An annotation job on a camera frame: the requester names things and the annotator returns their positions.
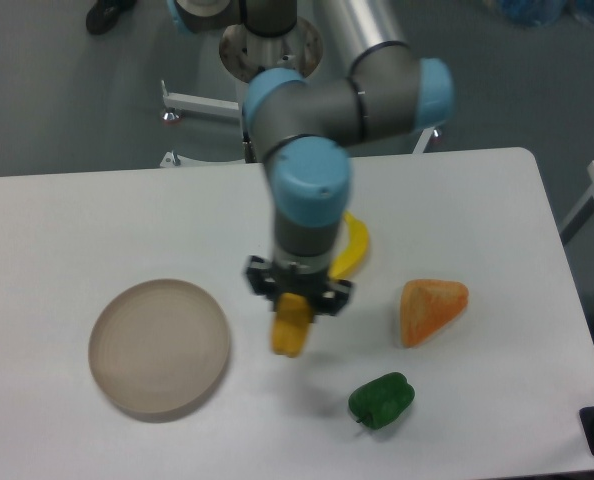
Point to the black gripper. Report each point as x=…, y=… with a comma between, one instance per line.
x=304, y=276

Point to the yellow toy bell pepper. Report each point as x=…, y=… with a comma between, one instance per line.
x=291, y=324

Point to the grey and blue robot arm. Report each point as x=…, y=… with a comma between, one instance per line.
x=309, y=178

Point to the green toy bell pepper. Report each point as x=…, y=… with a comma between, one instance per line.
x=381, y=401

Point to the beige round plate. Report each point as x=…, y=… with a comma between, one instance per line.
x=160, y=349

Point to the yellow toy banana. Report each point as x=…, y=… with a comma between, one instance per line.
x=352, y=257

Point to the orange triangular toy sandwich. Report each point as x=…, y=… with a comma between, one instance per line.
x=427, y=305

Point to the black shoe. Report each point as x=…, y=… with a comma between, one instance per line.
x=104, y=15

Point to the blue plastic bag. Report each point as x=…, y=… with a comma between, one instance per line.
x=543, y=13

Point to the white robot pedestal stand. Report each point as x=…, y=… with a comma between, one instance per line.
x=202, y=105

